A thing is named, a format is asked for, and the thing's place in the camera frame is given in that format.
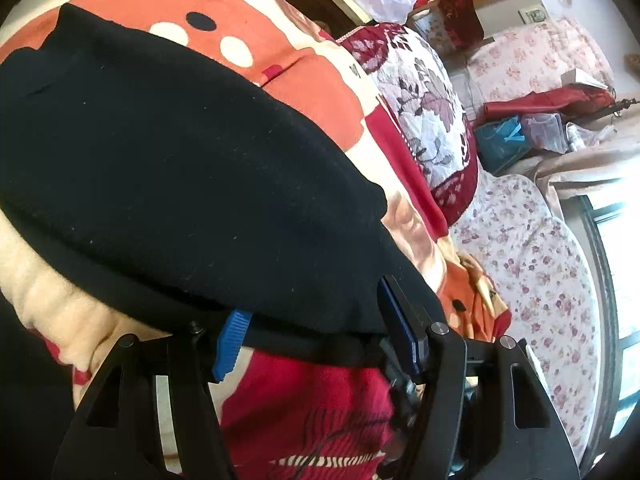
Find black pants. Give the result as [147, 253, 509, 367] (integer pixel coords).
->
[1, 4, 442, 364]

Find orange red cartoon blanket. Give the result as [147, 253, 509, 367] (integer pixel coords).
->
[1, 0, 510, 479]

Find pink floral bed sheet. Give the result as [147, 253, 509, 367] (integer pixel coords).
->
[449, 170, 601, 458]

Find teal plastic bag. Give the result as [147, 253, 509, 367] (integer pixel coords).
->
[474, 116, 532, 174]

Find beige curtain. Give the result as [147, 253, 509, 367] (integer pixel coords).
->
[506, 105, 639, 219]

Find transparent storage bag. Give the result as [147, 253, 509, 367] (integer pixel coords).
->
[520, 113, 570, 154]

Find red cloth bundle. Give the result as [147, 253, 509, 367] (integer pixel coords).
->
[474, 84, 615, 127]

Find white maroon floral pillow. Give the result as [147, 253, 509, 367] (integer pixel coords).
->
[338, 24, 478, 226]

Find pink floral folded quilt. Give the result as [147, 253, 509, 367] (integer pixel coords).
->
[466, 18, 615, 102]

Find dark red handbag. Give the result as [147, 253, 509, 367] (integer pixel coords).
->
[436, 0, 485, 50]

